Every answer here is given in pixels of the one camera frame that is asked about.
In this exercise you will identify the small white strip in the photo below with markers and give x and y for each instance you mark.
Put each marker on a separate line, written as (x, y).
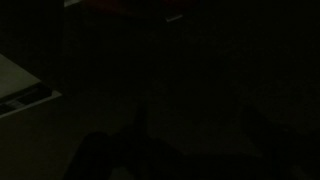
(174, 18)

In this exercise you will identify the white side table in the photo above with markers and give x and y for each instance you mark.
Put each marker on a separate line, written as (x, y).
(16, 80)

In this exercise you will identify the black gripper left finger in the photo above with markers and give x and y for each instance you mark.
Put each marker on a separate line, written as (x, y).
(113, 156)

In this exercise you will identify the flat grey keypad remote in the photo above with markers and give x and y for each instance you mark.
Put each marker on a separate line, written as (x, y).
(25, 98)

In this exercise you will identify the orange cloth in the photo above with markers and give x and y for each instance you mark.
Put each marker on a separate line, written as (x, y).
(140, 2)

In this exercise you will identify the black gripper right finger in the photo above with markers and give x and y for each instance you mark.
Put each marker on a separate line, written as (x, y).
(276, 150)

